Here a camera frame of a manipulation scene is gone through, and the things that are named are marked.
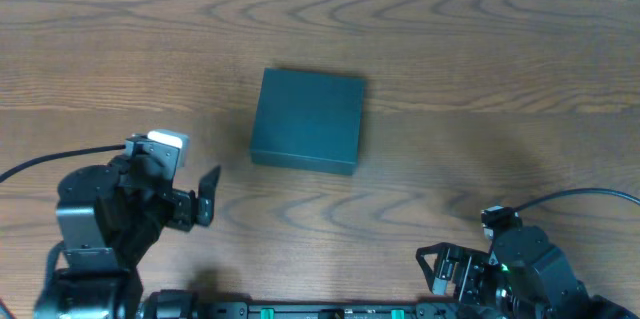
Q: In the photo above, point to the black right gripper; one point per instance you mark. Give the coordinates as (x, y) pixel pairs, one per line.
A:
(451, 269)

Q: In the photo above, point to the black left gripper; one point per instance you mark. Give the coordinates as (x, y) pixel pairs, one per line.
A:
(185, 204)

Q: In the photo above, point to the dark green box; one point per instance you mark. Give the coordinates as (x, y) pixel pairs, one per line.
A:
(309, 121)

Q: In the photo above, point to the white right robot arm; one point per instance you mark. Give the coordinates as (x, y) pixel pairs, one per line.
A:
(522, 275)

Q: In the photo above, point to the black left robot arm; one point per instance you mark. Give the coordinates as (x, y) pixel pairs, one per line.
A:
(109, 216)

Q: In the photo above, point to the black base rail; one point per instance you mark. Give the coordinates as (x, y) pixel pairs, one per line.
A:
(244, 310)

